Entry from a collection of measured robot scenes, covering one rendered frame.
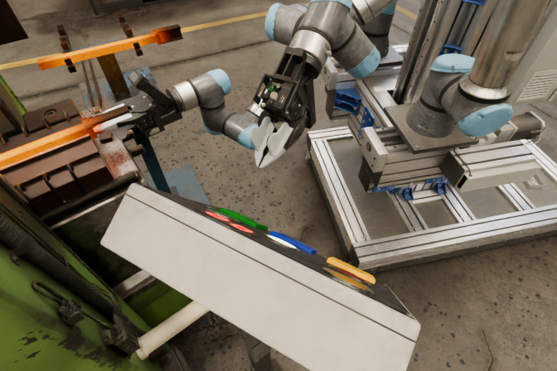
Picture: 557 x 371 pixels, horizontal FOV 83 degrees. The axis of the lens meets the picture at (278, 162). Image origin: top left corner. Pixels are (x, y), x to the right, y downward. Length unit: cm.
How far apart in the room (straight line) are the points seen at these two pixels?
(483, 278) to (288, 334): 162
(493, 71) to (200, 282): 75
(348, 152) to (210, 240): 155
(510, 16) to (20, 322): 94
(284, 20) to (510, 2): 59
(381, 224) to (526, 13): 105
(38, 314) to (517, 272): 189
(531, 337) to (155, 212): 171
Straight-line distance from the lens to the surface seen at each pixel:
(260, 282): 33
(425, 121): 108
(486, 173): 121
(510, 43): 85
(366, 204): 163
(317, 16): 63
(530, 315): 192
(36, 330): 56
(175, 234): 37
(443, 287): 178
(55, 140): 86
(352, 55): 68
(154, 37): 124
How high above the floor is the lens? 149
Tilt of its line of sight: 47 degrees down
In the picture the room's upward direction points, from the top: straight up
